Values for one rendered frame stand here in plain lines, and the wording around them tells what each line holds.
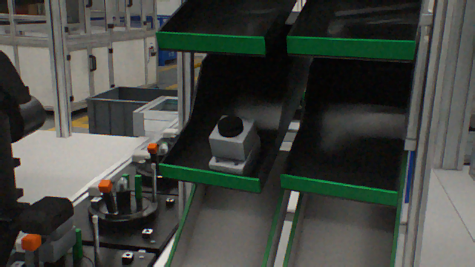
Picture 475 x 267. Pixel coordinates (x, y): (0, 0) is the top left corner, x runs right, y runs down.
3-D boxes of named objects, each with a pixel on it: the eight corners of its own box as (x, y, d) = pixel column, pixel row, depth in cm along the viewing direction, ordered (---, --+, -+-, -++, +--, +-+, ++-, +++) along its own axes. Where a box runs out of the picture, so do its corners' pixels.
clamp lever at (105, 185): (115, 215, 95) (107, 186, 91) (105, 214, 95) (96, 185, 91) (122, 202, 98) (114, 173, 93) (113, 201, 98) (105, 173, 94)
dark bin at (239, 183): (260, 195, 57) (253, 147, 53) (162, 179, 62) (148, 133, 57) (315, 67, 77) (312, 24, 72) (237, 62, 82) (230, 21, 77)
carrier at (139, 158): (197, 205, 112) (197, 152, 109) (98, 195, 116) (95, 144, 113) (220, 170, 135) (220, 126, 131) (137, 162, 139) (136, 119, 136)
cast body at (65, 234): (54, 263, 73) (51, 219, 71) (27, 260, 73) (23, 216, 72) (83, 236, 81) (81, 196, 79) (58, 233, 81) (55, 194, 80)
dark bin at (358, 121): (395, 208, 54) (401, 159, 50) (280, 190, 59) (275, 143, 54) (416, 71, 74) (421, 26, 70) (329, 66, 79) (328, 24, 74)
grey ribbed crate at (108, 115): (193, 147, 267) (193, 105, 261) (86, 138, 278) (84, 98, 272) (211, 127, 307) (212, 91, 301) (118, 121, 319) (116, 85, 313)
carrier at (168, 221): (159, 259, 89) (158, 193, 85) (36, 245, 93) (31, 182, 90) (196, 205, 111) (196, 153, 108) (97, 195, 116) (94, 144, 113)
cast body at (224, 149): (246, 188, 58) (237, 142, 54) (211, 182, 60) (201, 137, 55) (267, 142, 64) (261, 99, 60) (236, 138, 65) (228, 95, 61)
